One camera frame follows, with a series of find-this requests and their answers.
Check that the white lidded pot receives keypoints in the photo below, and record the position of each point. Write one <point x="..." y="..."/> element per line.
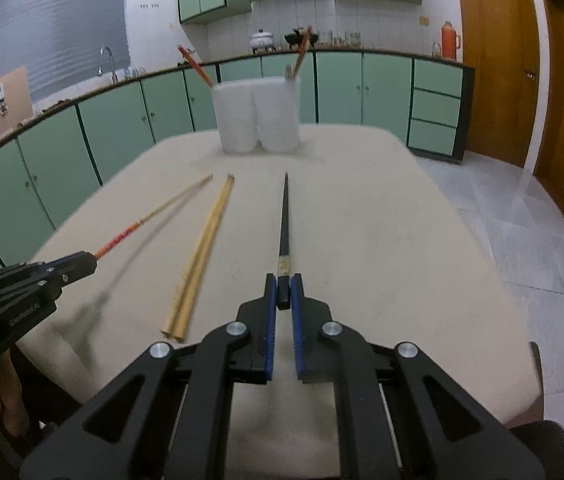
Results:
<point x="263" y="40"/>

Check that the green base cabinet with drawers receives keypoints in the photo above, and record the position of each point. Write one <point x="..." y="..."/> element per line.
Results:
<point x="386" y="95"/>

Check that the orange thermos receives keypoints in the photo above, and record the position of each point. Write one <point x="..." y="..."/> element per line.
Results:
<point x="450" y="42"/>

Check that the row of wall hooks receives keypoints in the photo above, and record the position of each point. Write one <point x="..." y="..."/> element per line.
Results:
<point x="150" y="6"/>

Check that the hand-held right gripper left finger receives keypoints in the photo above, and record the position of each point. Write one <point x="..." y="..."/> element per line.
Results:
<point x="271" y="320"/>

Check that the steel kitchen faucet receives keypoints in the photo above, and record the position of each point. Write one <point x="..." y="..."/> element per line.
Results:
<point x="108" y="62"/>

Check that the grey window blind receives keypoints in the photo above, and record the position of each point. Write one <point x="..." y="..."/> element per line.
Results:
<point x="52" y="25"/>

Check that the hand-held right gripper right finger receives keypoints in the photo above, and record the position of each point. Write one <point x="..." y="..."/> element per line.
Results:
<point x="297" y="320"/>

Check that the white double utensil holder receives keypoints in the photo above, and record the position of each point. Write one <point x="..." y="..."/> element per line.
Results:
<point x="257" y="115"/>

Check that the beige tablecloth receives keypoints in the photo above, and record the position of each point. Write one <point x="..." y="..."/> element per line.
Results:
<point x="361" y="260"/>

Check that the black chopstick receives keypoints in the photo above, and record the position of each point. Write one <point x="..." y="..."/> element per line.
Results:
<point x="284" y="230"/>

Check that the plain wooden chopstick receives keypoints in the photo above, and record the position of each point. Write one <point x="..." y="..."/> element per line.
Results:
<point x="205" y="260"/>
<point x="196" y="260"/>

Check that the black lidded wok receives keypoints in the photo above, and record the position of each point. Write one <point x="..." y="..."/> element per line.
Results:
<point x="299" y="37"/>

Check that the red patterned chopstick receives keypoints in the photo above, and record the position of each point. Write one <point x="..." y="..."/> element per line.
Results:
<point x="194" y="65"/>
<point x="127" y="232"/>

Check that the long green base cabinet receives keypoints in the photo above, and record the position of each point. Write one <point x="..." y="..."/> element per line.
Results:
<point x="77" y="150"/>

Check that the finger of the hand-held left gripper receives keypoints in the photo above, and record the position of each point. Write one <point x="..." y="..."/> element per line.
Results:
<point x="77" y="259"/>
<point x="77" y="271"/>

